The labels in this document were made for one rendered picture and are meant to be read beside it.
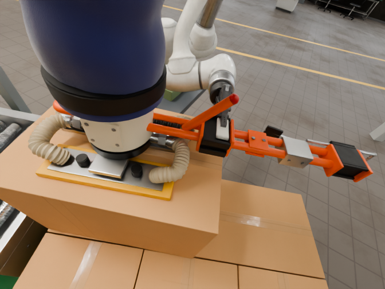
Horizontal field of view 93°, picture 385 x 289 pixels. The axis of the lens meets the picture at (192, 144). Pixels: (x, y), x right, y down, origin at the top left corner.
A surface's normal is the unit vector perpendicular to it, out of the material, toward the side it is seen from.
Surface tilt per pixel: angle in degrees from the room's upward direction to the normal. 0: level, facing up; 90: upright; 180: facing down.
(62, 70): 101
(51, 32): 82
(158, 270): 0
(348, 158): 0
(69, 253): 0
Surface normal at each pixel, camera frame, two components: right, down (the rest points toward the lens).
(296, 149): 0.16, -0.63
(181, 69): -0.17, 0.25
